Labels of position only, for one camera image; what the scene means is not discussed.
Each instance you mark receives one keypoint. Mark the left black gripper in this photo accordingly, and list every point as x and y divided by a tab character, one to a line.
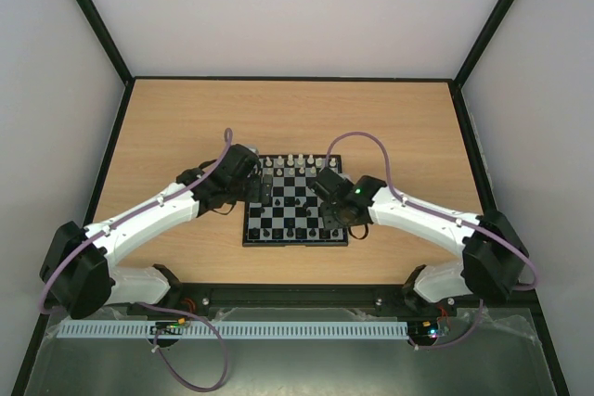
254	196

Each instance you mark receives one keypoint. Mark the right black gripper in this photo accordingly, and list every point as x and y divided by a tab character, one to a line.
319	183

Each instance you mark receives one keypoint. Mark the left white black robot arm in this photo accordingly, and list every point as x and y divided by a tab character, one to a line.
82	270

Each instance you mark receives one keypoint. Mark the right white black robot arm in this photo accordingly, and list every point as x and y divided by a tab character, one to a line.
488	255

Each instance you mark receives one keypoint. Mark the black magnetic chess board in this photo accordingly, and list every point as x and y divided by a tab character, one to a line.
299	209

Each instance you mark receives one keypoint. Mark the black rook back corner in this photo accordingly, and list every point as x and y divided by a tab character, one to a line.
254	232

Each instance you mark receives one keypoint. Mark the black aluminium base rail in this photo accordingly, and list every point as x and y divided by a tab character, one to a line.
379	300

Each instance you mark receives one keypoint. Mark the light blue slotted cable duct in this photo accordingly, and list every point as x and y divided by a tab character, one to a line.
233	330

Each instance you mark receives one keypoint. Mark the black frame post left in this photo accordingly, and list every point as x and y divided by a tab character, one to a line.
105	39

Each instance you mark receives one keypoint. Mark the black frame post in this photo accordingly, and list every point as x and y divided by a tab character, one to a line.
482	41
105	39

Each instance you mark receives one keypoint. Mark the black frame post right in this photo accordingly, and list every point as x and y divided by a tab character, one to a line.
482	41

